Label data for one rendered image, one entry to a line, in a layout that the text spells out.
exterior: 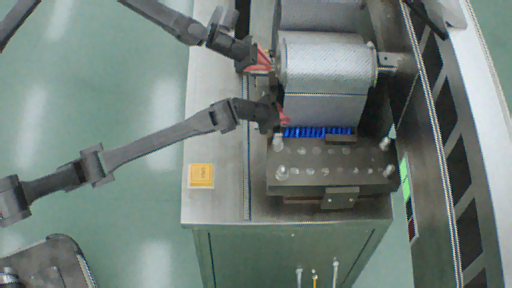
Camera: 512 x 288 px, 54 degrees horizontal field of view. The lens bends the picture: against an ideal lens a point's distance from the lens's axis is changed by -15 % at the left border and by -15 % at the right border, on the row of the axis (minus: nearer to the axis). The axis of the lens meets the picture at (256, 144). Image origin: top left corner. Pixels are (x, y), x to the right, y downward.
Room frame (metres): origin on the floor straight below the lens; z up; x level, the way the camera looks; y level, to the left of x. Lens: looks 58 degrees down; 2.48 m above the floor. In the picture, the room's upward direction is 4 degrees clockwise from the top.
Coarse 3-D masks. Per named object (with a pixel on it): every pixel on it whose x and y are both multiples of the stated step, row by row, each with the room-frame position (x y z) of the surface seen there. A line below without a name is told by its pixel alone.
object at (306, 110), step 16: (288, 96) 0.96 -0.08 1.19; (304, 96) 0.97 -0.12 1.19; (320, 96) 0.97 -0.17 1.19; (336, 96) 0.97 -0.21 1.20; (352, 96) 0.98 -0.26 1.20; (288, 112) 0.97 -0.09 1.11; (304, 112) 0.97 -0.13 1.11; (320, 112) 0.97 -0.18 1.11; (336, 112) 0.98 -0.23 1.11; (352, 112) 0.98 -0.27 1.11; (336, 128) 0.98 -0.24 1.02; (352, 128) 0.99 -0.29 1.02
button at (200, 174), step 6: (192, 168) 0.87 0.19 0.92; (198, 168) 0.87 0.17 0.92; (204, 168) 0.87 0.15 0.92; (210, 168) 0.87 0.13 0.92; (192, 174) 0.85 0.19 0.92; (198, 174) 0.85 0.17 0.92; (204, 174) 0.85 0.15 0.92; (210, 174) 0.85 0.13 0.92; (192, 180) 0.83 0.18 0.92; (198, 180) 0.83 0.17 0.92; (204, 180) 0.83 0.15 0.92; (210, 180) 0.83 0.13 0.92; (210, 186) 0.82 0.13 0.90
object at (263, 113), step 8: (264, 96) 1.00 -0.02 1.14; (256, 104) 0.95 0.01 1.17; (264, 104) 0.96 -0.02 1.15; (256, 112) 0.92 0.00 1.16; (264, 112) 0.93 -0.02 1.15; (272, 112) 0.94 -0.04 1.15; (248, 120) 0.91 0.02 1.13; (256, 120) 0.91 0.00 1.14; (264, 120) 0.92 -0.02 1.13; (272, 120) 0.91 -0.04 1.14; (264, 128) 0.91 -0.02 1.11
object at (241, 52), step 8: (232, 40) 1.03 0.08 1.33; (248, 40) 1.06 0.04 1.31; (232, 48) 1.01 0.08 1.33; (240, 48) 1.02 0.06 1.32; (248, 48) 1.03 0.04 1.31; (232, 56) 1.00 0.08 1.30; (240, 56) 1.00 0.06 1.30; (248, 56) 1.00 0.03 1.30; (240, 64) 1.00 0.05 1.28; (248, 64) 0.98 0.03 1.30; (240, 72) 0.98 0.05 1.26
